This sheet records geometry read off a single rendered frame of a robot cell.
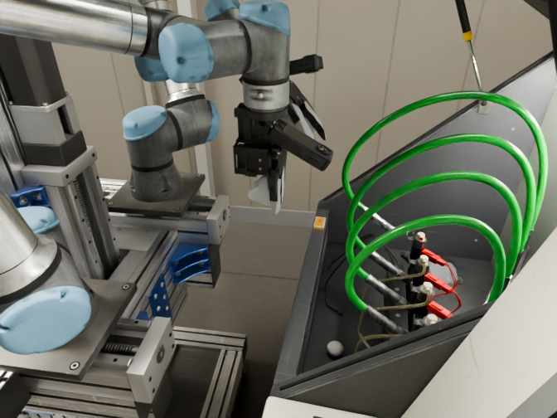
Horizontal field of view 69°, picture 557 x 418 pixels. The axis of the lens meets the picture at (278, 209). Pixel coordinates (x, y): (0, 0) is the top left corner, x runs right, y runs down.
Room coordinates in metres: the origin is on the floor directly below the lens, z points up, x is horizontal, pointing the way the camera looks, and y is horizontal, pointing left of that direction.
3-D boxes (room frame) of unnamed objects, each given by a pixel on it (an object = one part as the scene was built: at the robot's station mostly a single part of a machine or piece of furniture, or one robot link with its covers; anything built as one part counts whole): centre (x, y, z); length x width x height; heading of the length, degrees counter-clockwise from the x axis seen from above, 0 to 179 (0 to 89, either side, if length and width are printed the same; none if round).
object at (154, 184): (1.03, 0.36, 1.09); 0.15 x 0.15 x 0.10
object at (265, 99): (0.65, 0.02, 1.43); 0.08 x 0.08 x 0.05
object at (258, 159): (0.66, 0.03, 1.35); 0.09 x 0.08 x 0.12; 78
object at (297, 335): (0.76, -0.08, 0.87); 0.62 x 0.04 x 0.16; 168
